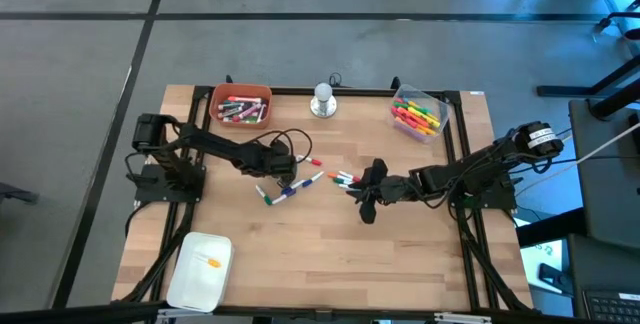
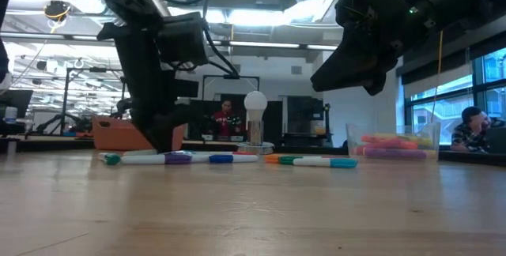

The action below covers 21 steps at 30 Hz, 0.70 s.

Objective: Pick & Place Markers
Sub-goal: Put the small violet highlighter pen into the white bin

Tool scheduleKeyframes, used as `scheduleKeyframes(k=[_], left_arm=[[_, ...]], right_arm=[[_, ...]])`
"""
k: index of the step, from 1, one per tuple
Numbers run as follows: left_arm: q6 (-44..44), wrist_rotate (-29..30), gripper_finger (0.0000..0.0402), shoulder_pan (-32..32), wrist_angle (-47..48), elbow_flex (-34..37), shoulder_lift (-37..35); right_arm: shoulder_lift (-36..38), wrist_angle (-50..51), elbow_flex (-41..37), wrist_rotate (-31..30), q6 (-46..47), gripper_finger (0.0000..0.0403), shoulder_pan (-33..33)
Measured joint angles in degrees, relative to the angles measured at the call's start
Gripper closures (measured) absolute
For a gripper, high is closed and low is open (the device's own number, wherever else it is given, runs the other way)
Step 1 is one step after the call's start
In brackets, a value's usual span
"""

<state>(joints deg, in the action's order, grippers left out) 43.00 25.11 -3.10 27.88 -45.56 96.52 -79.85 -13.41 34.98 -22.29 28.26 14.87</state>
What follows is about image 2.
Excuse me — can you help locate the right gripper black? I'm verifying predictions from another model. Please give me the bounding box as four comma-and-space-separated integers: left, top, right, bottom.
310, 0, 411, 97

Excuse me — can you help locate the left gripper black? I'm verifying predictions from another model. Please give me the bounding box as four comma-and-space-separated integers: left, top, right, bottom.
96, 21, 187, 154

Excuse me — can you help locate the green marker cap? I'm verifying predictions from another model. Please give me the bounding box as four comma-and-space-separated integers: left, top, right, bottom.
97, 152, 122, 167

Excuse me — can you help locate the blue-cap small white marker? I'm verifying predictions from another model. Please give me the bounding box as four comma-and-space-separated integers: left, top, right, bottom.
191, 152, 261, 165

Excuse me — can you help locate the pink highlighter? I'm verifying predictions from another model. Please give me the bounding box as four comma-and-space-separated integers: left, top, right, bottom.
361, 134, 419, 150

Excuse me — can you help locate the purple highlighter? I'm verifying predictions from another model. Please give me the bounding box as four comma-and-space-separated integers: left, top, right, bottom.
362, 147, 429, 160

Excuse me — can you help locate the yellow Sharpie highlighter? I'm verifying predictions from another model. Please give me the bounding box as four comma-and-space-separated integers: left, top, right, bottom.
373, 132, 435, 149

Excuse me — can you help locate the purple-cap small white marker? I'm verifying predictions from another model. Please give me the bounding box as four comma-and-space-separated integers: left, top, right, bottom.
119, 152, 194, 166

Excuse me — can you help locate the orange plastic bin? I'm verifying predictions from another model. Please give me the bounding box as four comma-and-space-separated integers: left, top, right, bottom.
91, 115, 187, 152

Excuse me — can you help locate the person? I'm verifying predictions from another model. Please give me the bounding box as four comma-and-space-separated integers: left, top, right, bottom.
450, 105, 506, 154
211, 98, 243, 137

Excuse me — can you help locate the black monitor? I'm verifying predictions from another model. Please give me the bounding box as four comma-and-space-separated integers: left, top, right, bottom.
0, 88, 35, 119
286, 96, 326, 123

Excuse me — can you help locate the clear plastic container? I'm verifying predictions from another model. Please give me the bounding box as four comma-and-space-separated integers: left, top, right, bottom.
346, 121, 442, 162

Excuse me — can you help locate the window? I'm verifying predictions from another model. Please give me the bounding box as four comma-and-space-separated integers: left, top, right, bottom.
402, 47, 506, 146

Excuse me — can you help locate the black partition panel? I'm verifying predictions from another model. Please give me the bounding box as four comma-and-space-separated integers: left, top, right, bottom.
188, 98, 284, 143

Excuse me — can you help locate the white light bulb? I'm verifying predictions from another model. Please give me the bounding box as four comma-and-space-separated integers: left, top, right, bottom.
244, 90, 269, 123

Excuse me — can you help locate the ceiling light strip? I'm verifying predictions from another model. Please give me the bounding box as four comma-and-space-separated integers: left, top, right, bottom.
0, 30, 341, 51

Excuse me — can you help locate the green-cap small white marker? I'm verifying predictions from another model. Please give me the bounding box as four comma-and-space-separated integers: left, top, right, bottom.
278, 155, 324, 166

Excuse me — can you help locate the black workbench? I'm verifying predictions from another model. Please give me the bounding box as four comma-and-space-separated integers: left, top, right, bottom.
0, 133, 96, 153

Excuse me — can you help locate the black metal frame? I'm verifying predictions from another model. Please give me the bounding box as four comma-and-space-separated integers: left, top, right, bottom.
202, 74, 261, 103
61, 67, 128, 135

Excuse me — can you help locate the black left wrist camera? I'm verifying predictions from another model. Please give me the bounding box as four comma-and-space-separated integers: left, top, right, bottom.
157, 12, 210, 67

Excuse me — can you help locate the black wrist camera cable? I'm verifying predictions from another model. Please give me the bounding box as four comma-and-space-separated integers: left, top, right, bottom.
140, 0, 241, 80

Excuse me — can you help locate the yellow cable coil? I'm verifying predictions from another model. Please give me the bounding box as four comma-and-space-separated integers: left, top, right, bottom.
43, 0, 73, 24

